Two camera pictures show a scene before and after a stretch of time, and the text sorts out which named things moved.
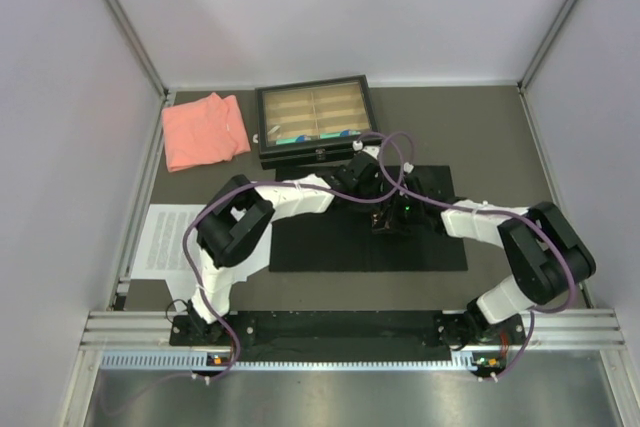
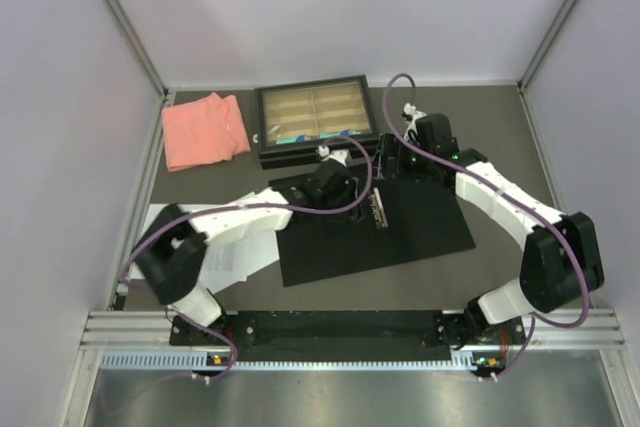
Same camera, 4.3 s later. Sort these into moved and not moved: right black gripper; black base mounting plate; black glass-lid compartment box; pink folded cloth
Moved: right black gripper
Not moved: black glass-lid compartment box; black base mounting plate; pink folded cloth
